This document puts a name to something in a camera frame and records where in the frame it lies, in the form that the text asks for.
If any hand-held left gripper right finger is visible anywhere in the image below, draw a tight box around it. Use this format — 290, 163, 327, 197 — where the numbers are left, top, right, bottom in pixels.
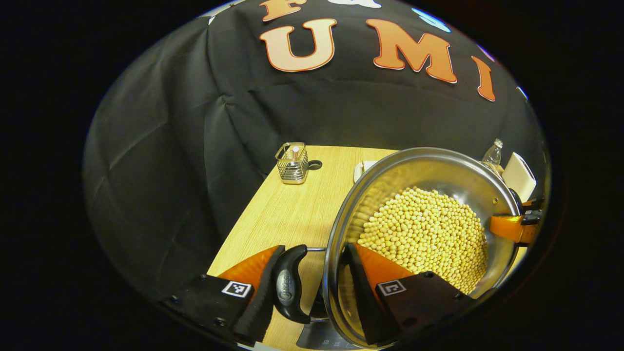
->
341, 243, 476, 347

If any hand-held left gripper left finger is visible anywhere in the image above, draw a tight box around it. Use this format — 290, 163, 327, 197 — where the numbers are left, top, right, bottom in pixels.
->
163, 245, 286, 348

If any black induction cooktop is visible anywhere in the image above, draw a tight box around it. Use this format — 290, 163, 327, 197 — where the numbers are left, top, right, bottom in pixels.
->
296, 319, 361, 351

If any pile of yellow soybeans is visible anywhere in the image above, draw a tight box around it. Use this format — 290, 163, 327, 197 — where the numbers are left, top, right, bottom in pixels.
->
357, 187, 489, 294

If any steel pot with black handles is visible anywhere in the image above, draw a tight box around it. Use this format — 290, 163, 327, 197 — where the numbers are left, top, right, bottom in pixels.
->
272, 147, 525, 349

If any white toaster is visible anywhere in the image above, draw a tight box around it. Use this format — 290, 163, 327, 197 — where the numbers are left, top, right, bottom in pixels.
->
502, 153, 537, 203

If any clear plastic water bottle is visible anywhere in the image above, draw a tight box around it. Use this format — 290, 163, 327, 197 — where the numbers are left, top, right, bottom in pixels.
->
482, 138, 504, 176

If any sandwich on white plate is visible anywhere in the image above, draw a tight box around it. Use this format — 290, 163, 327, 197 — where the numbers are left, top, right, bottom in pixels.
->
353, 160, 378, 183

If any wire utensil holder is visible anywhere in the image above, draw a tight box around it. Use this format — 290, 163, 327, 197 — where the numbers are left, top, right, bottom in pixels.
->
275, 142, 310, 185

